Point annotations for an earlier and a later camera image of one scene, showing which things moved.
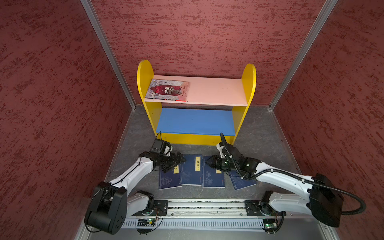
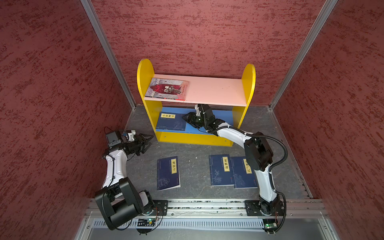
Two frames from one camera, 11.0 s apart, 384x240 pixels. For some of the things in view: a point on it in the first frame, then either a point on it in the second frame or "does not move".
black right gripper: (215, 162) → (191, 119)
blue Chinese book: (239, 183) does not move
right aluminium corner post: (303, 53) does not move
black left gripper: (174, 162) → (141, 142)
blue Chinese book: (171, 179) does not move
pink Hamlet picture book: (168, 89) does not move
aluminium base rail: (210, 208) does not move
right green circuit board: (269, 224) does not move
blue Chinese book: (191, 172) → (170, 120)
